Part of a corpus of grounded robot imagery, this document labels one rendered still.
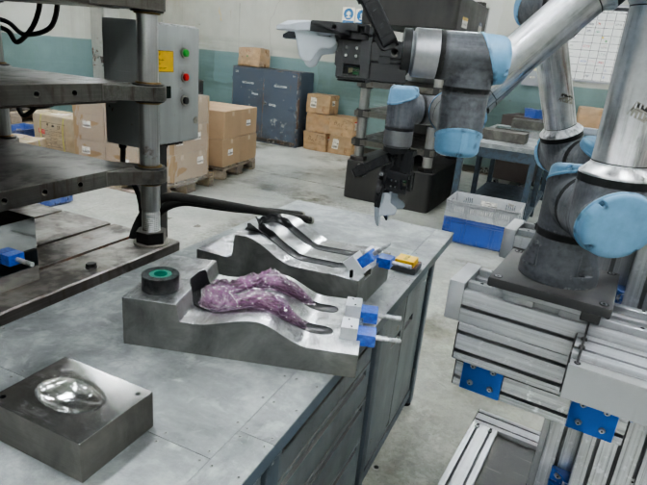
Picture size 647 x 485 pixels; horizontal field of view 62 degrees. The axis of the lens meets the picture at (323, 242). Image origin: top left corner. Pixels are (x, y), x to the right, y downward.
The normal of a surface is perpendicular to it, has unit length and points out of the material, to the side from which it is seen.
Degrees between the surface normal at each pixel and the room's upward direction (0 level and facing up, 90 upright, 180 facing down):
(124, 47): 90
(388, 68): 82
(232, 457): 0
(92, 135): 91
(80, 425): 0
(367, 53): 82
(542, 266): 73
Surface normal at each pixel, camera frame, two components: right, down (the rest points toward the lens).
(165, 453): 0.09, -0.94
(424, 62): -0.11, 0.64
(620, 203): -0.10, 0.44
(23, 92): 0.90, 0.22
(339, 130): -0.46, 0.16
